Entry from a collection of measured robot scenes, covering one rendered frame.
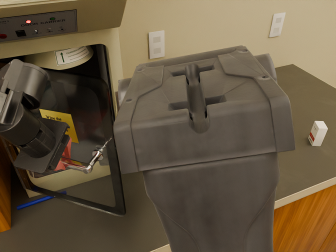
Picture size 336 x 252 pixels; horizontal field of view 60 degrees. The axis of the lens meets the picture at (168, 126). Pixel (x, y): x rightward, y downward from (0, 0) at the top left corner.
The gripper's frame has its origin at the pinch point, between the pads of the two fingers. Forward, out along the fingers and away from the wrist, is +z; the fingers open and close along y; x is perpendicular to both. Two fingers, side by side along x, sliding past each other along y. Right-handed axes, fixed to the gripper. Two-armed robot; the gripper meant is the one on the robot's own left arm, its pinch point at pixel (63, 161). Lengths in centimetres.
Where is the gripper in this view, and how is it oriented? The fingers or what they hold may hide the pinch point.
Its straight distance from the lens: 65.3
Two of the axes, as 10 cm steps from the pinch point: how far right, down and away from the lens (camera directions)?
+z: 1.4, 4.7, 8.7
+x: 9.5, 1.9, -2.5
